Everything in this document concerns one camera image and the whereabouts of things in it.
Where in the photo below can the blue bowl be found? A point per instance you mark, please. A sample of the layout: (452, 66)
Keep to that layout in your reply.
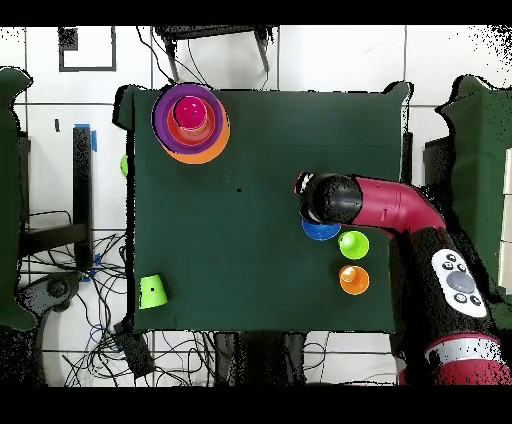
(320, 232)

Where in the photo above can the small orange-red bowl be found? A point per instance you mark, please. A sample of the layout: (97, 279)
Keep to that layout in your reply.
(192, 138)

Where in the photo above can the red cup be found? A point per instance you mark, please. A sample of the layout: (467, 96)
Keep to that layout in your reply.
(190, 112)

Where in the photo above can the purple bowl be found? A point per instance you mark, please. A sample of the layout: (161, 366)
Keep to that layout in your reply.
(160, 120)

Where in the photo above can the green bowl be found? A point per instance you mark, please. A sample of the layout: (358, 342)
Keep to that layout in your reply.
(124, 164)

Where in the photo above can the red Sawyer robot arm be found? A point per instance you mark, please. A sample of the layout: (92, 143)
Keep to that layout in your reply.
(392, 204)

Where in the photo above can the dark green tablecloth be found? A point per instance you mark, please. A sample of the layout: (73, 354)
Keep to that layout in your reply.
(240, 240)

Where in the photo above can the light green cup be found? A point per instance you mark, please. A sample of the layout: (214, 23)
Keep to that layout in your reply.
(356, 248)

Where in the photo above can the orange cup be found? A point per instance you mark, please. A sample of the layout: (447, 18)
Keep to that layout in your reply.
(354, 282)

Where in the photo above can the green cloth side table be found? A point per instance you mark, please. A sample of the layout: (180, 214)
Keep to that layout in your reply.
(8, 200)
(480, 160)

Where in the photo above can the black chair with legs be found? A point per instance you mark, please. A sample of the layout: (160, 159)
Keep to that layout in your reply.
(200, 31)

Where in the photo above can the blue tape strip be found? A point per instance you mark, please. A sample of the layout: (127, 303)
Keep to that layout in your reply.
(94, 142)

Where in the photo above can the black power adapter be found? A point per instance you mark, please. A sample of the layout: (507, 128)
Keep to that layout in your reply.
(134, 354)

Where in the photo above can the black metal frame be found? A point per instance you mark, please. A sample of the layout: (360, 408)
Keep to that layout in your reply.
(407, 160)
(82, 200)

